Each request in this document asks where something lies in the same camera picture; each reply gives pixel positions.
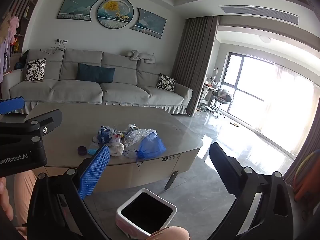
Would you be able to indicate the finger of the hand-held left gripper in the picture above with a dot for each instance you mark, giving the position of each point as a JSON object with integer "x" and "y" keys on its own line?
{"x": 12, "y": 106}
{"x": 48, "y": 120}

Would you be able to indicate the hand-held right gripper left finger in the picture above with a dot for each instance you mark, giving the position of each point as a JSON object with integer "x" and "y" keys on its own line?
{"x": 96, "y": 170}

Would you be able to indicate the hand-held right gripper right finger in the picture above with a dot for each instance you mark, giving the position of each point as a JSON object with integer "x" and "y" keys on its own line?
{"x": 222, "y": 170}

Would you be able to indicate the white square trash bin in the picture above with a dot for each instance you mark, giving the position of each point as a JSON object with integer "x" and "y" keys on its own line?
{"x": 125, "y": 208}

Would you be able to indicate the person's left hand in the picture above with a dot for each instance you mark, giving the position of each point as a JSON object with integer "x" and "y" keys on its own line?
{"x": 4, "y": 197}

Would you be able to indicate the purple round cap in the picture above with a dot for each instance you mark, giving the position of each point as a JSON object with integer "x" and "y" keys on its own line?
{"x": 82, "y": 150}

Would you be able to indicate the beige marble top coffee table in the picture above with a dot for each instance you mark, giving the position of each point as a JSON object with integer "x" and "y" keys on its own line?
{"x": 75, "y": 116}

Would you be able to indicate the person's pink ribbed clothing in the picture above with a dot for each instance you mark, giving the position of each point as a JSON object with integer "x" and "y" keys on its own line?
{"x": 25, "y": 190}

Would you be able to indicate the blue white snack packet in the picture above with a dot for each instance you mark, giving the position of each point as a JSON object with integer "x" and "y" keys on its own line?
{"x": 105, "y": 135}

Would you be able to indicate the light grey fabric sofa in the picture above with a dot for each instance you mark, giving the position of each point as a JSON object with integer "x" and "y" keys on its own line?
{"x": 75, "y": 90}

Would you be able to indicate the small colourful candy wrappers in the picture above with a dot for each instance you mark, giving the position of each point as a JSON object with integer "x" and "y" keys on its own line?
{"x": 119, "y": 135}

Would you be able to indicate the black white floral pillow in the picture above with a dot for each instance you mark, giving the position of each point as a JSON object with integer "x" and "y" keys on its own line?
{"x": 166, "y": 83}
{"x": 35, "y": 69}

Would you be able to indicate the pair of slippers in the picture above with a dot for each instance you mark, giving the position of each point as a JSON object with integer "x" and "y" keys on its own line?
{"x": 234, "y": 124}

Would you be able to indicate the black bag beside sofa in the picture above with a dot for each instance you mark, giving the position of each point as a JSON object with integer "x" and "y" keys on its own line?
{"x": 24, "y": 58}

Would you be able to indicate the clear crumpled plastic bag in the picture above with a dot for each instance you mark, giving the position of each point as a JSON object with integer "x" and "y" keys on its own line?
{"x": 136, "y": 136}

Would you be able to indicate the yellow toy figure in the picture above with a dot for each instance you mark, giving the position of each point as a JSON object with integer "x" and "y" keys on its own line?
{"x": 17, "y": 45}

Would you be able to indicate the dark blue rectangular pillow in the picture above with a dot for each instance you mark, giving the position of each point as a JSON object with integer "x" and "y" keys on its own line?
{"x": 95, "y": 73}

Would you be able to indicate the grey swivel chair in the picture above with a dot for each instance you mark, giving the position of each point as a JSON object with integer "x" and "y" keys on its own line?
{"x": 222, "y": 97}

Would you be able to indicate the pink hanging garment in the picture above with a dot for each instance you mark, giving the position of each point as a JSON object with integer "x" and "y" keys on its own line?
{"x": 13, "y": 28}

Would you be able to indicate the cluttered white desk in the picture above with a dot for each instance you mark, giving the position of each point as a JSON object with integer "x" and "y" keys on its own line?
{"x": 208, "y": 87}

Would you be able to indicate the orange multicoloured object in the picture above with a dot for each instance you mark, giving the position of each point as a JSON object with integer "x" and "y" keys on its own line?
{"x": 306, "y": 180}

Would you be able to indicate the white sheer curtain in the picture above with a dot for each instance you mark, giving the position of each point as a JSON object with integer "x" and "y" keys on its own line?
{"x": 287, "y": 100}

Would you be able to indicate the black framed window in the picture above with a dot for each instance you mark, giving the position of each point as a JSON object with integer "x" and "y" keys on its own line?
{"x": 236, "y": 70}

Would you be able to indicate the brown pleated curtain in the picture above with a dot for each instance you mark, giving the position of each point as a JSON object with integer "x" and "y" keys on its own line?
{"x": 195, "y": 62}

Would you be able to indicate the grey plush toy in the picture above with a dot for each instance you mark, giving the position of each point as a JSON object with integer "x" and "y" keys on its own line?
{"x": 140, "y": 55}

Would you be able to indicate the round ceiling lamp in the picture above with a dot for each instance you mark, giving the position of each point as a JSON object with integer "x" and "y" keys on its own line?
{"x": 265, "y": 39}

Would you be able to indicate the wide ceiling air vent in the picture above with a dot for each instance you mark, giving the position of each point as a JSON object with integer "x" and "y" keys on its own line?
{"x": 260, "y": 15}

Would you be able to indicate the wall socket with charger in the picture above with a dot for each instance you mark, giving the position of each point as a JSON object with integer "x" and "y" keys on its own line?
{"x": 62, "y": 41}

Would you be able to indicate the wooden wall shelf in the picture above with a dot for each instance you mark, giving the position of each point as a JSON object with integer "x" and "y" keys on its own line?
{"x": 27, "y": 10}

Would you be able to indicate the curved teal wall picture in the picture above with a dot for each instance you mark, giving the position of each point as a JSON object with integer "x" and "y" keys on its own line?
{"x": 148, "y": 23}
{"x": 77, "y": 7}

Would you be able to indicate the round teal gold wall picture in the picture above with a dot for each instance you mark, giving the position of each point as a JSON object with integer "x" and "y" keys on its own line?
{"x": 115, "y": 12}

